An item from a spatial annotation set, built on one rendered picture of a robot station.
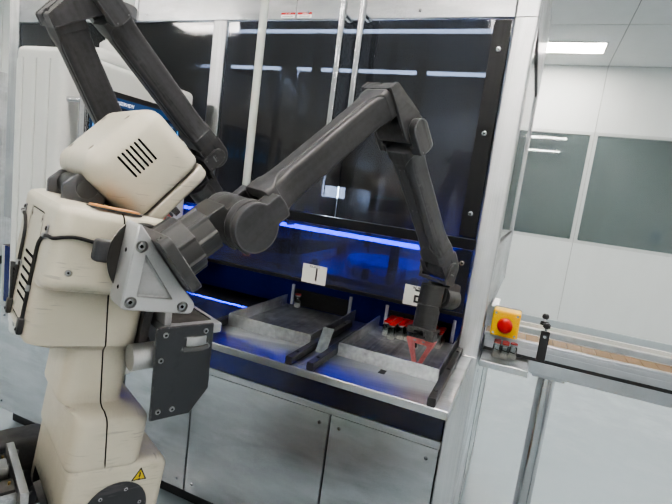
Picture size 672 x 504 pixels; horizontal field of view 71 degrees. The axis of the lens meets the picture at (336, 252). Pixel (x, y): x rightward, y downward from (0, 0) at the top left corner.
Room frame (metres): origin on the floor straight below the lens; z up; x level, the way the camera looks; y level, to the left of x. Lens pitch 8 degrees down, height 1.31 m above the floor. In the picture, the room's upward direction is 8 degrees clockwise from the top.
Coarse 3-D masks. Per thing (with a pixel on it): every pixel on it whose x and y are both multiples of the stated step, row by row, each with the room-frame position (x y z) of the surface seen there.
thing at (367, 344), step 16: (352, 336) 1.25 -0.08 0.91; (368, 336) 1.35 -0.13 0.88; (384, 336) 1.37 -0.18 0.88; (352, 352) 1.15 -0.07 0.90; (368, 352) 1.14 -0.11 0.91; (384, 352) 1.23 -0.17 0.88; (400, 352) 1.25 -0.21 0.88; (416, 352) 1.27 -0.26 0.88; (432, 352) 1.28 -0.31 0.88; (448, 352) 1.20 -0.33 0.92; (400, 368) 1.10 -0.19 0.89; (416, 368) 1.09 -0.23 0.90; (432, 368) 1.08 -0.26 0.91
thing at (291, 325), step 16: (256, 304) 1.42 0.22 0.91; (272, 304) 1.51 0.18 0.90; (288, 304) 1.59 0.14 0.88; (240, 320) 1.28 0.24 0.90; (256, 320) 1.26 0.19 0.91; (272, 320) 1.39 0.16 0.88; (288, 320) 1.41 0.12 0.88; (304, 320) 1.43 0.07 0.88; (320, 320) 1.45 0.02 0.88; (336, 320) 1.36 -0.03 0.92; (352, 320) 1.49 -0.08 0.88; (272, 336) 1.24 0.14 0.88; (288, 336) 1.22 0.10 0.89; (304, 336) 1.20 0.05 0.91
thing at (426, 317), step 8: (416, 312) 1.11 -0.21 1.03; (424, 312) 1.10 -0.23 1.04; (432, 312) 1.09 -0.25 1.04; (416, 320) 1.10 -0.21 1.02; (424, 320) 1.09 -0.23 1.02; (432, 320) 1.09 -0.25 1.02; (408, 328) 1.08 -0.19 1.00; (416, 328) 1.07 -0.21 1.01; (424, 328) 1.09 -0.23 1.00; (432, 328) 1.09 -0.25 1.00; (432, 336) 1.06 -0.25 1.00
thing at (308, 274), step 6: (306, 264) 1.50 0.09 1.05; (306, 270) 1.50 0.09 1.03; (312, 270) 1.49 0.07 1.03; (318, 270) 1.48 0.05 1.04; (324, 270) 1.47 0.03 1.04; (306, 276) 1.49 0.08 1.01; (312, 276) 1.49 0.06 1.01; (318, 276) 1.48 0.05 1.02; (324, 276) 1.47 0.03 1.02; (312, 282) 1.49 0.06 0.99; (318, 282) 1.48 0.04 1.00; (324, 282) 1.47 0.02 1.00
